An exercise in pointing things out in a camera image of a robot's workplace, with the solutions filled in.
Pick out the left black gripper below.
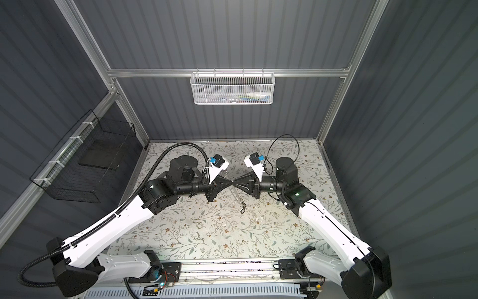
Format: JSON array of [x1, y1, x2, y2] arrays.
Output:
[[177, 168, 234, 202]]

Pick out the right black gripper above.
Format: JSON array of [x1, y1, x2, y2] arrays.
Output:
[[233, 171, 286, 200]]

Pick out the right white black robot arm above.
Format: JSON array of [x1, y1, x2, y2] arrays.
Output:
[[233, 153, 392, 299]]

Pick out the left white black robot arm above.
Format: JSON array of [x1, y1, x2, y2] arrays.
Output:
[[48, 154, 231, 297]]

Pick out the floral patterned table mat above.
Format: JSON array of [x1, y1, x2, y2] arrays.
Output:
[[108, 138, 349, 260]]

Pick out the markers in white basket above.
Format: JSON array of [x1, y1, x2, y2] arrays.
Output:
[[219, 92, 273, 104]]

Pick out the thin black camera cable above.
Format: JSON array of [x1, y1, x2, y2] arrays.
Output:
[[261, 133, 301, 176]]

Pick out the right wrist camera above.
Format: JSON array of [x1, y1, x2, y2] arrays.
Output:
[[244, 152, 265, 182]]

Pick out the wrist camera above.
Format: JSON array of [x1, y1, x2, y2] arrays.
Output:
[[208, 154, 230, 184], [244, 152, 265, 182]]

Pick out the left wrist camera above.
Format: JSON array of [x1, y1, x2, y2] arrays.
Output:
[[208, 154, 230, 184]]

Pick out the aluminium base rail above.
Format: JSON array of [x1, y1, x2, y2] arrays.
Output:
[[85, 255, 337, 287]]

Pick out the white wire mesh basket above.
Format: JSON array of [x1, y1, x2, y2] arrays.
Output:
[[190, 74, 276, 105]]

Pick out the black wire mesh basket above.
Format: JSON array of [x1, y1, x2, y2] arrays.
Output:
[[30, 112, 137, 204]]

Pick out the white slotted cable duct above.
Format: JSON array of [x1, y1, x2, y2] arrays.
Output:
[[83, 283, 307, 299]]

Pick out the black corrugated cable conduit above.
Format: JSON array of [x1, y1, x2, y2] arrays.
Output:
[[16, 141, 210, 289]]

